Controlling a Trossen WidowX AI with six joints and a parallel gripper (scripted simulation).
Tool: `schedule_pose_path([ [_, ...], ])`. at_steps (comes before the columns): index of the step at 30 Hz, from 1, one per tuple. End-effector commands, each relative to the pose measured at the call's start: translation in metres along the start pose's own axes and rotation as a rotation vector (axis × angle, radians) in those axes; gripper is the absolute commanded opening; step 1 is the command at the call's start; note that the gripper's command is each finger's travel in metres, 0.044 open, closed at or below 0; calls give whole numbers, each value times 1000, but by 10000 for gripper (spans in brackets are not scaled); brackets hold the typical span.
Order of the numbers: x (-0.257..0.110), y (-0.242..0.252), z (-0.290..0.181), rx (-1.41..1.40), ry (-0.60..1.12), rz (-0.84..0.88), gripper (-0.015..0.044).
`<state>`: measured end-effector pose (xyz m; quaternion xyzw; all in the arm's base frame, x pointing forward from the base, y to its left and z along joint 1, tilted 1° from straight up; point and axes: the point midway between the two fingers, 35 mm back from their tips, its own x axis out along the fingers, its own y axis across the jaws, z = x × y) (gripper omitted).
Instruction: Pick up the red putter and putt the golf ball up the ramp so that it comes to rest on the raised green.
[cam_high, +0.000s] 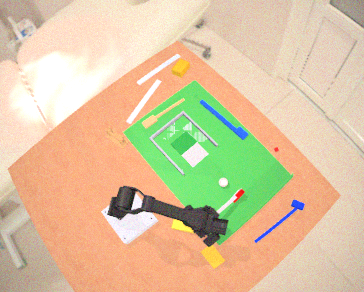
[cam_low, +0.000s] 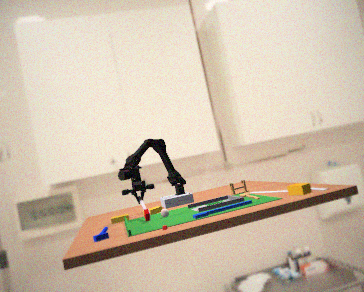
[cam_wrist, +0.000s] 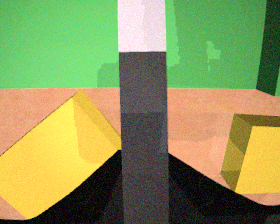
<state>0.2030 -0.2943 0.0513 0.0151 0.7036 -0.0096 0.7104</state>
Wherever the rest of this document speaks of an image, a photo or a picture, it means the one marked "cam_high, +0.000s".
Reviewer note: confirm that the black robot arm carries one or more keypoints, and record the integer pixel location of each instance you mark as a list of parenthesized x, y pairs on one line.
[(199, 219)]

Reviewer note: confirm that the white flat bar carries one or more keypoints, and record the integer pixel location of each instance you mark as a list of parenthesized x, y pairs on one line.
[(153, 72), (143, 102)]

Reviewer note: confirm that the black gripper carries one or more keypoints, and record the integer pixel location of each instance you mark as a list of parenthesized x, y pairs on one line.
[(211, 239)]

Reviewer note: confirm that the green flat mat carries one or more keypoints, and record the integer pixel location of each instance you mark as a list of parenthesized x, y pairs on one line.
[(246, 163)]

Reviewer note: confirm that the white ball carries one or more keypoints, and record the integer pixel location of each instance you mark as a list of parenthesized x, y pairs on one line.
[(223, 182)]

